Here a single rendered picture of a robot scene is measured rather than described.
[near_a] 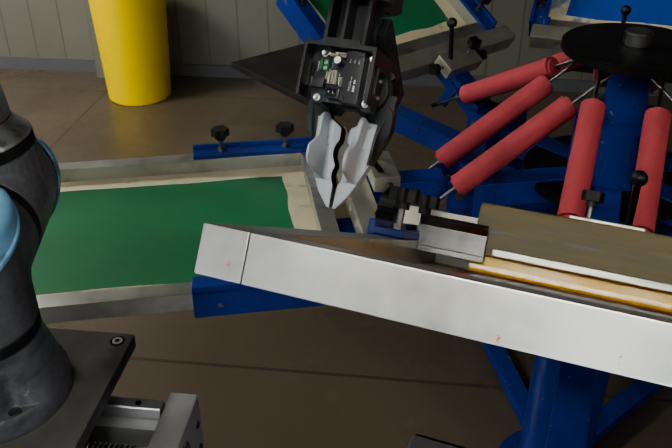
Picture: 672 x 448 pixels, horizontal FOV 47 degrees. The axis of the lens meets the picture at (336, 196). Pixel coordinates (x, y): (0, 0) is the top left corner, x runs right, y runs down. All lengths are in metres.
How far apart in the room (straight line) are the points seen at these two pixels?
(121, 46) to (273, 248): 4.21
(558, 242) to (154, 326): 2.11
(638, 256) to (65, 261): 1.10
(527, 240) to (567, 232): 0.05
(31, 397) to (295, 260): 0.40
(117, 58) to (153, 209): 3.02
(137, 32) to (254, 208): 3.02
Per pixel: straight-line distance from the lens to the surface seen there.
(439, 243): 1.10
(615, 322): 0.50
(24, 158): 0.88
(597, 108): 1.62
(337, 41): 0.71
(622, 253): 1.10
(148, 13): 4.67
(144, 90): 4.82
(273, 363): 2.76
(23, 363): 0.84
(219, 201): 1.80
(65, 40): 5.52
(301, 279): 0.53
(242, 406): 2.62
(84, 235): 1.74
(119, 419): 0.94
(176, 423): 0.90
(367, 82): 0.69
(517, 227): 1.10
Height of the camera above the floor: 1.85
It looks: 30 degrees down
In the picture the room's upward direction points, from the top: straight up
